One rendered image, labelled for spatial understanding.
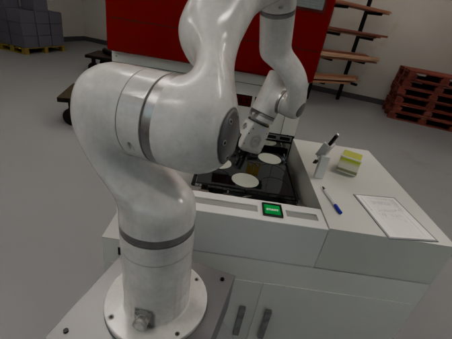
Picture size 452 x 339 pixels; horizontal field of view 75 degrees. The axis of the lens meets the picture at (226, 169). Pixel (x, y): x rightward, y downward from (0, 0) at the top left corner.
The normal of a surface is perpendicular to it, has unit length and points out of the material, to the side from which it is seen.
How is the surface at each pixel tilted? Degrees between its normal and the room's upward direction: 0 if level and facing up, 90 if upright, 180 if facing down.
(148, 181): 25
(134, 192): 36
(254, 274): 90
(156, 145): 101
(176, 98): 45
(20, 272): 0
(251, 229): 90
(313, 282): 90
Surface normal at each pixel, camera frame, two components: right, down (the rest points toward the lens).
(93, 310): 0.11, -0.88
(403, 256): -0.04, 0.47
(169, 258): 0.45, 0.46
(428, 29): -0.30, 0.41
